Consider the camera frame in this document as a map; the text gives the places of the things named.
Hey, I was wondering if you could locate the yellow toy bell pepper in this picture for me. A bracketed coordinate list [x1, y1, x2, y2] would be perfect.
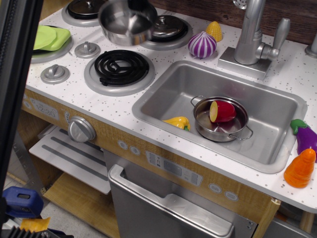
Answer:
[163, 116, 191, 131]

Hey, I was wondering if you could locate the grey stove knob upper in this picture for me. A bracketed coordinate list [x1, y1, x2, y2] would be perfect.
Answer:
[74, 41, 101, 59]

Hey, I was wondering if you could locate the blue clamp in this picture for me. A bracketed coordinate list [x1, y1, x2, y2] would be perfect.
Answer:
[2, 186, 44, 218]

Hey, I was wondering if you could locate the grey sink basin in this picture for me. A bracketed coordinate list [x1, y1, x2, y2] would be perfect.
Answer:
[132, 60, 307, 174]

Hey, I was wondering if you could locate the silver dishwasher door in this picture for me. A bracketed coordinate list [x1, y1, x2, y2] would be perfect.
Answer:
[108, 162, 258, 238]

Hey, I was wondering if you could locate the purple white toy onion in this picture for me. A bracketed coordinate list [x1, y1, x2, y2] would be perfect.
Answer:
[188, 31, 217, 59]

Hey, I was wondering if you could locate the purple toy eggplant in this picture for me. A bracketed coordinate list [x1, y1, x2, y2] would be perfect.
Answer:
[290, 119, 317, 155]

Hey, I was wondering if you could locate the grey stove knob lower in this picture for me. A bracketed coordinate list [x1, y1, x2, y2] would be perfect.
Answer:
[41, 64, 70, 84]

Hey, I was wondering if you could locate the steel saucepan with wire handle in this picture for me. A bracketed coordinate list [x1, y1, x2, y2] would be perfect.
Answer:
[98, 0, 158, 46]

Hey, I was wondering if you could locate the steel lid on rear burner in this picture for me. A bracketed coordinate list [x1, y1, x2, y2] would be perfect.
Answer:
[67, 0, 106, 20]

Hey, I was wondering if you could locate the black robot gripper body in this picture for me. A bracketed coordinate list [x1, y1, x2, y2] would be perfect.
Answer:
[128, 0, 149, 11]

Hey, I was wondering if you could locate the green plastic tray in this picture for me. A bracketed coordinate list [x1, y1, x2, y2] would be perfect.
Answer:
[41, 26, 71, 51]

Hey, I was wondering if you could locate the steel pot with two handles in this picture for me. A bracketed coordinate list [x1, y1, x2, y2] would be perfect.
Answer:
[191, 96, 254, 142]

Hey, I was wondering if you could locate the steel lid on burner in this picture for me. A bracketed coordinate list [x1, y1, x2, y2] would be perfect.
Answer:
[151, 15, 188, 42]
[67, 0, 106, 20]

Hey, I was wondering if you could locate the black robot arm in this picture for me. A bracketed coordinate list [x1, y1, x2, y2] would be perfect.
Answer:
[0, 0, 43, 187]

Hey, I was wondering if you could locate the silver oven dial centre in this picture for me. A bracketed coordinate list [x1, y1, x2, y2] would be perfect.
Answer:
[67, 116, 96, 143]

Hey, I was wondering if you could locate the grey stove knob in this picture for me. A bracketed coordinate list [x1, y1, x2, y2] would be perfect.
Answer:
[74, 41, 101, 59]
[41, 64, 70, 84]

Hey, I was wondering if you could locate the black coil front burner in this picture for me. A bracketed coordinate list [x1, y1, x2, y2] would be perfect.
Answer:
[94, 50, 150, 86]

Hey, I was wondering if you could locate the round green plastic plate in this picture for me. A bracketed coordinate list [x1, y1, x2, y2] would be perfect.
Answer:
[33, 25, 56, 50]

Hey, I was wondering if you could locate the yellow toy corn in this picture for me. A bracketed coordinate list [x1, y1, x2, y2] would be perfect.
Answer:
[206, 21, 222, 42]

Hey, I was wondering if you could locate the orange toy carrot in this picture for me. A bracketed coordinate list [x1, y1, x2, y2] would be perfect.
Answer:
[284, 149, 316, 188]

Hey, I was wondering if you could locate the white oven shelf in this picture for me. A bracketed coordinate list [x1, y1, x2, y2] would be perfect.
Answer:
[29, 125, 110, 194]

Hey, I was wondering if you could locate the steel lid on right burner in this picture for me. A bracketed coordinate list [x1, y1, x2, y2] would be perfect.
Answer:
[151, 15, 188, 42]

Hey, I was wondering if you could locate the silver toy faucet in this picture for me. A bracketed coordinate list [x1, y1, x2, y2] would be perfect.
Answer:
[218, 0, 291, 80]

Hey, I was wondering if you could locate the red toy apple half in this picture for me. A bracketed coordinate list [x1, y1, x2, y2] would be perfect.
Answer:
[210, 100, 237, 123]

